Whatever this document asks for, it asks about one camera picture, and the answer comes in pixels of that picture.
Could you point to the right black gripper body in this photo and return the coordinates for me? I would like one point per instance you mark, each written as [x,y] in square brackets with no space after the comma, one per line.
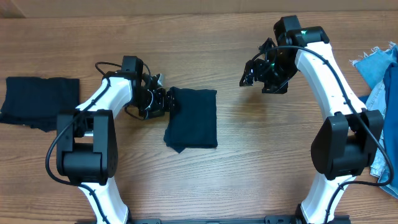
[257,72]

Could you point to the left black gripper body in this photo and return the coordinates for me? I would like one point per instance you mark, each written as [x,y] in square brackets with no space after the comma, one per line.
[153,103]

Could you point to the dark navy t-shirt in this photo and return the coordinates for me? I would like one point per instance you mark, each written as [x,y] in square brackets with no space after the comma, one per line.
[192,122]

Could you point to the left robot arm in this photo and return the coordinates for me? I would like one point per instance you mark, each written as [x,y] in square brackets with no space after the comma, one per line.
[84,152]

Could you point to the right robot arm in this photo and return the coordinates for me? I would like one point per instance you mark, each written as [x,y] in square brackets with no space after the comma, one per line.
[348,139]

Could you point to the light blue denim jeans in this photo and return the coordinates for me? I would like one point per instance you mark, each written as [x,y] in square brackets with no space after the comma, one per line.
[380,56]

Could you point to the folded black cloth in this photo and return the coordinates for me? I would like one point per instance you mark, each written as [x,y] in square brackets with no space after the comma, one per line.
[35,102]

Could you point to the blue garment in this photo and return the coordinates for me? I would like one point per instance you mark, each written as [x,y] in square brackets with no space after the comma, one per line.
[382,79]

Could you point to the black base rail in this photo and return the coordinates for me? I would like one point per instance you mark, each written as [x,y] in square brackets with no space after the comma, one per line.
[211,221]

